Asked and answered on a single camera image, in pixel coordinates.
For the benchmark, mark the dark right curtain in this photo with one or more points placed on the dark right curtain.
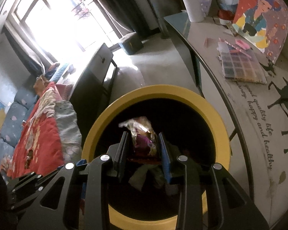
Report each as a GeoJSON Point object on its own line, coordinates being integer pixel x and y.
{"type": "Point", "coordinates": [145, 17]}

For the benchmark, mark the round table mirror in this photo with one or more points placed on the round table mirror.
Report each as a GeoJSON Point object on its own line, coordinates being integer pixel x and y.
{"type": "Point", "coordinates": [226, 10]}

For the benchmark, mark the blue floral sofa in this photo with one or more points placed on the blue floral sofa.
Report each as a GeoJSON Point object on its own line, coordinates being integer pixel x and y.
{"type": "Point", "coordinates": [17, 116]}

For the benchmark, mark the purple snack wrapper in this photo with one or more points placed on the purple snack wrapper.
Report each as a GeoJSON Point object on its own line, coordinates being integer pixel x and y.
{"type": "Point", "coordinates": [143, 136]}

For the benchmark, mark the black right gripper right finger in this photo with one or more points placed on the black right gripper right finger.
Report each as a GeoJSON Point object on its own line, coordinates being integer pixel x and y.
{"type": "Point", "coordinates": [228, 205]}

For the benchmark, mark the red floral blanket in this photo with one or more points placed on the red floral blanket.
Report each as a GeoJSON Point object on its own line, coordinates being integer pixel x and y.
{"type": "Point", "coordinates": [50, 137]}

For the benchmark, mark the blue storage stool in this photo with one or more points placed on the blue storage stool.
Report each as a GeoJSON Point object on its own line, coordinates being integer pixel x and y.
{"type": "Point", "coordinates": [131, 43]}

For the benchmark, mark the dark left curtain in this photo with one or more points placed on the dark left curtain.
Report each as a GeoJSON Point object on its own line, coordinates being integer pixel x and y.
{"type": "Point", "coordinates": [28, 58]}

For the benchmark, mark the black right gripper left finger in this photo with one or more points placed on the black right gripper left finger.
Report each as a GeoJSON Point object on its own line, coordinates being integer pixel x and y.
{"type": "Point", "coordinates": [96, 212]}

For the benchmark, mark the wooden coffee table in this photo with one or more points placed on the wooden coffee table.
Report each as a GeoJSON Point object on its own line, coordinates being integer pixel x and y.
{"type": "Point", "coordinates": [92, 84]}

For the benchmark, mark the white paper towel roll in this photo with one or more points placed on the white paper towel roll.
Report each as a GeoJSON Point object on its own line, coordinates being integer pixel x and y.
{"type": "Point", "coordinates": [194, 11]}

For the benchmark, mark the girl portrait painting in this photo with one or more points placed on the girl portrait painting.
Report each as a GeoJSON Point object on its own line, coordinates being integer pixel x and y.
{"type": "Point", "coordinates": [264, 23]}

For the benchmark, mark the brown paper bag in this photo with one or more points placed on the brown paper bag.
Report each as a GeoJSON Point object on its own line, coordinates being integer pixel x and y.
{"type": "Point", "coordinates": [40, 85]}

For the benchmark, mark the bead organizer box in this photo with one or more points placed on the bead organizer box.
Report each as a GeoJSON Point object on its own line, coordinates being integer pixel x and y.
{"type": "Point", "coordinates": [240, 66]}

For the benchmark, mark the dark curtain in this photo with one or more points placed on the dark curtain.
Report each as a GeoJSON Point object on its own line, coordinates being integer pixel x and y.
{"type": "Point", "coordinates": [28, 58]}
{"type": "Point", "coordinates": [145, 17]}

